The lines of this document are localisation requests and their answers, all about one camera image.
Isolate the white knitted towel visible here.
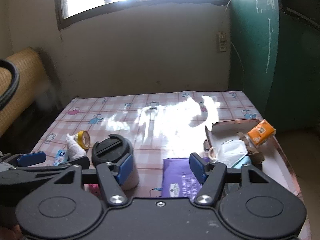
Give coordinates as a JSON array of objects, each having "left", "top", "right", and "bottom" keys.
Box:
[{"left": 66, "top": 133, "right": 86, "bottom": 160}]

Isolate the blue tissue pack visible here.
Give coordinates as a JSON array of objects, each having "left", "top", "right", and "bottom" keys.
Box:
[{"left": 53, "top": 150, "right": 69, "bottom": 166}]

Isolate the yellow tape roll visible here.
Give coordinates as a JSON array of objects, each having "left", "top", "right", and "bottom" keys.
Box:
[{"left": 74, "top": 130, "right": 91, "bottom": 150}]

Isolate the purple facial tissue pack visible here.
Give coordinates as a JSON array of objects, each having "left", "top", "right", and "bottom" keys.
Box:
[{"left": 161, "top": 158, "right": 202, "bottom": 201}]

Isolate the orange tissue pack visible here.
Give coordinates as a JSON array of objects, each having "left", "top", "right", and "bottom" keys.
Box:
[{"left": 247, "top": 119, "right": 276, "bottom": 147}]

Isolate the white face mask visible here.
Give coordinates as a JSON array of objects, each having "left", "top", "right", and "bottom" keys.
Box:
[{"left": 208, "top": 140, "right": 248, "bottom": 168}]

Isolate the light blue face mask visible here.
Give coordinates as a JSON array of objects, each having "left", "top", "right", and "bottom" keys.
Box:
[{"left": 232, "top": 155, "right": 252, "bottom": 169}]

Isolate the brown cloth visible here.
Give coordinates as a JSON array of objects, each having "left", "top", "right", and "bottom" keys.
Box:
[{"left": 237, "top": 132, "right": 265, "bottom": 166}]

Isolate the pink towel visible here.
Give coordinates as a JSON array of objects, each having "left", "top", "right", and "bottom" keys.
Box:
[{"left": 84, "top": 184, "right": 100, "bottom": 196}]

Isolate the paper cup black lid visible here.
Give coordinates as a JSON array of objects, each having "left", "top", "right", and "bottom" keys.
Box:
[{"left": 92, "top": 134, "right": 139, "bottom": 191}]

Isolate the cardboard box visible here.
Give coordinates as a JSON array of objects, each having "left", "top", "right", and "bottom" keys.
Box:
[{"left": 204, "top": 119, "right": 302, "bottom": 196}]

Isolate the woven rattan chair back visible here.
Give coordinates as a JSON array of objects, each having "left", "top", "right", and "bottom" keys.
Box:
[{"left": 1, "top": 47, "right": 50, "bottom": 134}]

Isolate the black bag strap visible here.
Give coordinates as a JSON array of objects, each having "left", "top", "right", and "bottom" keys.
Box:
[{"left": 0, "top": 58, "right": 20, "bottom": 111}]

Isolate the wall power outlet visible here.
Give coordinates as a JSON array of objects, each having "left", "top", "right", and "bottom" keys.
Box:
[{"left": 217, "top": 31, "right": 227, "bottom": 52}]

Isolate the white wall cable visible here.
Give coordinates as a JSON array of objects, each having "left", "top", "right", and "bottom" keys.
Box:
[{"left": 224, "top": 0, "right": 246, "bottom": 92}]

